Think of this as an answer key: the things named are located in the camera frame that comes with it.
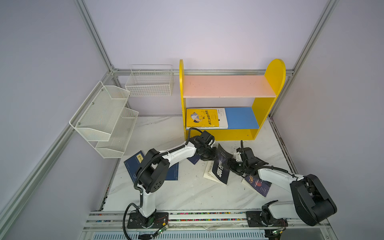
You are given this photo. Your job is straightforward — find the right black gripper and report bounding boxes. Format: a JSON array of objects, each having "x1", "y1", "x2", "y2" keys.
[{"x1": 220, "y1": 157, "x2": 248, "y2": 174}]

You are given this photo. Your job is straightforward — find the black wolf book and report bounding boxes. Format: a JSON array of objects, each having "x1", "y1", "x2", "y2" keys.
[{"x1": 204, "y1": 144, "x2": 233, "y2": 185}]

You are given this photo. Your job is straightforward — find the white book brown bars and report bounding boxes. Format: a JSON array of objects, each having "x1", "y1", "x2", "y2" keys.
[{"x1": 197, "y1": 108, "x2": 229, "y2": 129}]

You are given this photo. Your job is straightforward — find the yellow cartoon book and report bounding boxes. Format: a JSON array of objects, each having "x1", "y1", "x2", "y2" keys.
[{"x1": 186, "y1": 109, "x2": 220, "y2": 128}]

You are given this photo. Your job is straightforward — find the navy book under left arm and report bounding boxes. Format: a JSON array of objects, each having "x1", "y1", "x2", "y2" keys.
[{"x1": 124, "y1": 151, "x2": 145, "y2": 182}]

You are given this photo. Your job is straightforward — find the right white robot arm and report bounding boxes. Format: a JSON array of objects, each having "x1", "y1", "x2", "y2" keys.
[{"x1": 225, "y1": 141, "x2": 337, "y2": 227}]

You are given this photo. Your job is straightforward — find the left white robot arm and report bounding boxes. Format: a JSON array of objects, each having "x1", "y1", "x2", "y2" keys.
[{"x1": 133, "y1": 128, "x2": 216, "y2": 219}]

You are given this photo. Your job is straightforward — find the navy bagua book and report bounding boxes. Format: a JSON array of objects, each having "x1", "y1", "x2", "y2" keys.
[{"x1": 187, "y1": 155, "x2": 201, "y2": 165}]

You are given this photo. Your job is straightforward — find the purple illustrated book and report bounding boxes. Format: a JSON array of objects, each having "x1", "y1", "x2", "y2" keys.
[{"x1": 242, "y1": 175, "x2": 272, "y2": 198}]

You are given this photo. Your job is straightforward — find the navy book yellow label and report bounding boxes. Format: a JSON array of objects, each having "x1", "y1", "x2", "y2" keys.
[{"x1": 165, "y1": 163, "x2": 179, "y2": 181}]

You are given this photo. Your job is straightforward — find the yellow pink blue bookshelf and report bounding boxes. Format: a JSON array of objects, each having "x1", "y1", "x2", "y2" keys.
[{"x1": 179, "y1": 59, "x2": 286, "y2": 141}]

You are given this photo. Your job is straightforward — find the white mesh two-tier rack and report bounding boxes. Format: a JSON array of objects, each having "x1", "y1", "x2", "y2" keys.
[{"x1": 69, "y1": 82, "x2": 139, "y2": 159}]

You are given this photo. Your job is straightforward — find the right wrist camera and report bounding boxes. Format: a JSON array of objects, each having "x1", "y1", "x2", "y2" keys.
[{"x1": 234, "y1": 152, "x2": 243, "y2": 162}]

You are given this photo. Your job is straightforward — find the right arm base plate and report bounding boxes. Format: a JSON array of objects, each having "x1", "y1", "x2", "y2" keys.
[{"x1": 246, "y1": 210, "x2": 288, "y2": 228}]

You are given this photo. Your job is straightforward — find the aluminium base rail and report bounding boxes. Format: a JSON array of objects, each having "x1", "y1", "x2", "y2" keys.
[{"x1": 80, "y1": 209, "x2": 337, "y2": 240}]

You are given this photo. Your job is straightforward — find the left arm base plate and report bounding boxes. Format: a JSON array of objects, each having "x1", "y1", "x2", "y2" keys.
[{"x1": 127, "y1": 212, "x2": 169, "y2": 229}]

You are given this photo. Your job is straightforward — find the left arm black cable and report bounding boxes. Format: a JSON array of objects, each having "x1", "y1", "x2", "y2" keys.
[{"x1": 122, "y1": 127, "x2": 205, "y2": 240}]

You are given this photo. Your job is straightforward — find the white wire basket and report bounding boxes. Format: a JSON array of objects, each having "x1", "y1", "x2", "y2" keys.
[{"x1": 125, "y1": 65, "x2": 174, "y2": 97}]

